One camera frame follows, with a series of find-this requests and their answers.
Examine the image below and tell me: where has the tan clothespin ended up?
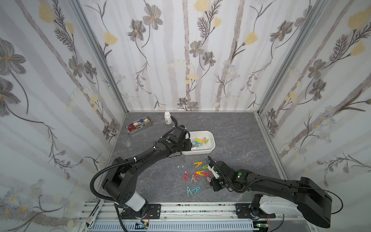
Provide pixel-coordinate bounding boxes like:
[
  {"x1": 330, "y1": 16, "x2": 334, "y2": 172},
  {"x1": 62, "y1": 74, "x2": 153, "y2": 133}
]
[{"x1": 202, "y1": 137, "x2": 210, "y2": 146}]

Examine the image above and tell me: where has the white storage box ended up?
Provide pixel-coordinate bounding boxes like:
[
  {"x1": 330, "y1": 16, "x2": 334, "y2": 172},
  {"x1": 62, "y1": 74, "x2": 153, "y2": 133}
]
[{"x1": 182, "y1": 130, "x2": 215, "y2": 155}]

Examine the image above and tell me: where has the muted teal clothespin bottom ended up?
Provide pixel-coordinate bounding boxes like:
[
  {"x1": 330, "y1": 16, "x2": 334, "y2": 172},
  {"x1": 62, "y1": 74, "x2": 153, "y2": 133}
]
[{"x1": 186, "y1": 186, "x2": 193, "y2": 197}]

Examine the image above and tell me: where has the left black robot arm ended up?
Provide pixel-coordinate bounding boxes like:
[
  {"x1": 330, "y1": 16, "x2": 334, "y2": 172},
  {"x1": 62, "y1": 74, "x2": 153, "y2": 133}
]
[{"x1": 90, "y1": 116, "x2": 192, "y2": 218}]

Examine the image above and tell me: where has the grey clothespin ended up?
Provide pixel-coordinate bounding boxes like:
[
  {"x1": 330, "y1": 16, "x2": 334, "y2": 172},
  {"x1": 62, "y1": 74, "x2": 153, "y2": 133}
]
[{"x1": 190, "y1": 175, "x2": 197, "y2": 184}]

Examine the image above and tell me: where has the aluminium front rail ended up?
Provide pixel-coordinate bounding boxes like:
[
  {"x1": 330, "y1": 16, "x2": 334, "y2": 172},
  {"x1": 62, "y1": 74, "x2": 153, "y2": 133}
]
[{"x1": 78, "y1": 202, "x2": 324, "y2": 232}]

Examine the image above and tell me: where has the red clothespin pile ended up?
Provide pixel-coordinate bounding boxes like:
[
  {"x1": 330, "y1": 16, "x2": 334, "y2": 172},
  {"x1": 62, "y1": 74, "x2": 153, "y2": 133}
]
[{"x1": 182, "y1": 173, "x2": 188, "y2": 182}]

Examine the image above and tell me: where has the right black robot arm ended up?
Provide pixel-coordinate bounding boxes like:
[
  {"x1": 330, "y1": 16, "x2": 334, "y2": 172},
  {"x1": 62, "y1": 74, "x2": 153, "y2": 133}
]
[{"x1": 208, "y1": 156, "x2": 337, "y2": 229}]

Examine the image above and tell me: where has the white pill bottle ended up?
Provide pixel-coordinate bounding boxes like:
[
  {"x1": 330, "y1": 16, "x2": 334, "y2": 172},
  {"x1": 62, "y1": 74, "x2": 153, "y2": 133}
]
[{"x1": 164, "y1": 111, "x2": 172, "y2": 125}]

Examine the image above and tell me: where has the metal tray with tools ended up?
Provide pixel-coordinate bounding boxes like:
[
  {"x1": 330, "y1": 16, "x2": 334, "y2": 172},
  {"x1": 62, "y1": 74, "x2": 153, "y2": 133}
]
[{"x1": 125, "y1": 117, "x2": 152, "y2": 135}]

